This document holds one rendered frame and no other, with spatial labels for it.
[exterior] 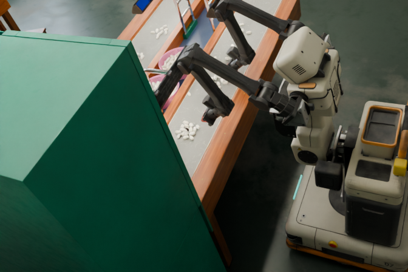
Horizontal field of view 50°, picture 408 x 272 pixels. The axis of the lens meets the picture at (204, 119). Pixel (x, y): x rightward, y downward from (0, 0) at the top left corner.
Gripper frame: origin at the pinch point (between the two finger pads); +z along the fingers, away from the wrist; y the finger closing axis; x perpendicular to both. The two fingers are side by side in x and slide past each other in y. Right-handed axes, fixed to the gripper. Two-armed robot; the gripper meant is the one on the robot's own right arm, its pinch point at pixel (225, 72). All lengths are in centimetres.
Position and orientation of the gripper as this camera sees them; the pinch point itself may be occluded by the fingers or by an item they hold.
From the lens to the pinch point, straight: 270.9
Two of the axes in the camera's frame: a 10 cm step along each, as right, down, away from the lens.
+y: -3.8, 7.3, -5.7
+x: 7.6, 6.0, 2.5
